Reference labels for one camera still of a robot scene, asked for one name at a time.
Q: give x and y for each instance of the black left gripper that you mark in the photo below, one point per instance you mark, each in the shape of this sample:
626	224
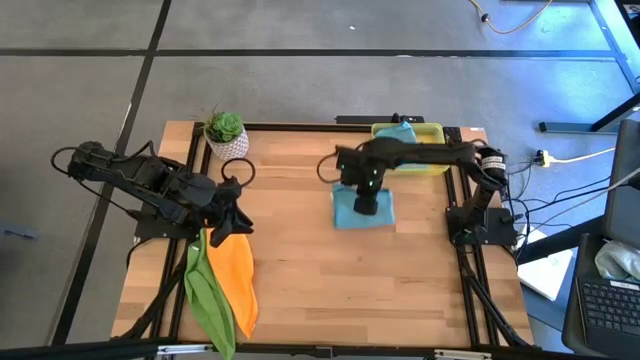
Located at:
225	200

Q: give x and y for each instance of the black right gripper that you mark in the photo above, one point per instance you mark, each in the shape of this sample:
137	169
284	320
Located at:
362	167

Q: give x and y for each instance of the blue microfiber towel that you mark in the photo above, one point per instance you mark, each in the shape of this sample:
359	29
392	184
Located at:
345	215
397	134

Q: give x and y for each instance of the orange microfiber towel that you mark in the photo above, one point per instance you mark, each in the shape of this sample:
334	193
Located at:
235	280

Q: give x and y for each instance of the green microfiber towel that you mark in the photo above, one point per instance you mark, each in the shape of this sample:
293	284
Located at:
205	305

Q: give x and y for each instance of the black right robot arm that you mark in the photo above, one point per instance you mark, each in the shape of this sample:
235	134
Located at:
430	152

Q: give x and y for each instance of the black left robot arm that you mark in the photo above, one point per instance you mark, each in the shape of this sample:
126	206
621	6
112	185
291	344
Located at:
140	175

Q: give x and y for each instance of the black bar device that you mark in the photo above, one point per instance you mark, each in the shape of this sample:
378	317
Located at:
360	119

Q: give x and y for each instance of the yellow plastic tray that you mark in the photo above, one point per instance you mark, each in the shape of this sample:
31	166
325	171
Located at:
432	132

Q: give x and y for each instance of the succulent in white patterned pot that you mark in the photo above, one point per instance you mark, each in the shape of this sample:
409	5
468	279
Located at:
227	145

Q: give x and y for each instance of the white power plug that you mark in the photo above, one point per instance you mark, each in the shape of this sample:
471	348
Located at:
544	159

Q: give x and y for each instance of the white flat box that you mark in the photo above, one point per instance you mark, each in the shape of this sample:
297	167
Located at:
545	275

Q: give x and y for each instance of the grey monitor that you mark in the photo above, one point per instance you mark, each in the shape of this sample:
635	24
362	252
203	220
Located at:
625	200

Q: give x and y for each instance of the white plastic bag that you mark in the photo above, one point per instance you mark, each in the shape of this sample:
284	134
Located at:
617	260

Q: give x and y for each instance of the black table-level camera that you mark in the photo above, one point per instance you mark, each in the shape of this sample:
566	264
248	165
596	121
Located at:
324	352

